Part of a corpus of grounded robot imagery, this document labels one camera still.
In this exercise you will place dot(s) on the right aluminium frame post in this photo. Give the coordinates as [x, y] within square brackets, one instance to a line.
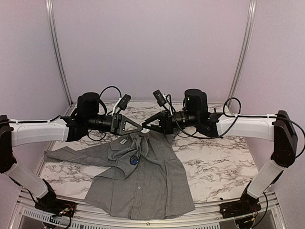
[244, 47]

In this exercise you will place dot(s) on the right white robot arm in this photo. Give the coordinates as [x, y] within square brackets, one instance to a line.
[278, 128]

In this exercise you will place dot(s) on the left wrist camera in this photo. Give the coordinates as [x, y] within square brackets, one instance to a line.
[121, 104]

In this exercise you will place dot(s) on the grey button-up shirt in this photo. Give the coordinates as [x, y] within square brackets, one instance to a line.
[158, 177]

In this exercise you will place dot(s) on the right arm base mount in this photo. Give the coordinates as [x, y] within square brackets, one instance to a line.
[245, 205]

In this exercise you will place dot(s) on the orange portrait brooch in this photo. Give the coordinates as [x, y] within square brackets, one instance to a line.
[145, 130]

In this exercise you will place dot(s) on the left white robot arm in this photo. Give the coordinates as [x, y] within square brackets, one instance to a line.
[90, 114]

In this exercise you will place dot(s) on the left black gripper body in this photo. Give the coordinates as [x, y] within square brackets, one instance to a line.
[115, 128]

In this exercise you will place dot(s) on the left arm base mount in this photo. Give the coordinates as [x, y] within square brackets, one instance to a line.
[58, 207]

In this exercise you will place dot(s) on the blue night scene brooch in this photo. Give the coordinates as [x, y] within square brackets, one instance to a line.
[134, 160]

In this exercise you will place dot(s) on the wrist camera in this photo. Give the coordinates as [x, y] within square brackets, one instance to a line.
[121, 104]
[160, 98]

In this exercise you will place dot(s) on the front aluminium rail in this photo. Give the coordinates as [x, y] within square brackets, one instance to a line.
[146, 215]

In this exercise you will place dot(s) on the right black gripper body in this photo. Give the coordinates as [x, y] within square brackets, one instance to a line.
[171, 125]

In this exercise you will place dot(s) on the aluminium frame post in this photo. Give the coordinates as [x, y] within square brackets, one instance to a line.
[57, 53]
[244, 47]

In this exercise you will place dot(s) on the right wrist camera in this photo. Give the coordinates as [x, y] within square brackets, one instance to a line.
[160, 98]

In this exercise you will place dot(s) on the left aluminium frame post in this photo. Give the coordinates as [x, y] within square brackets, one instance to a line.
[57, 53]

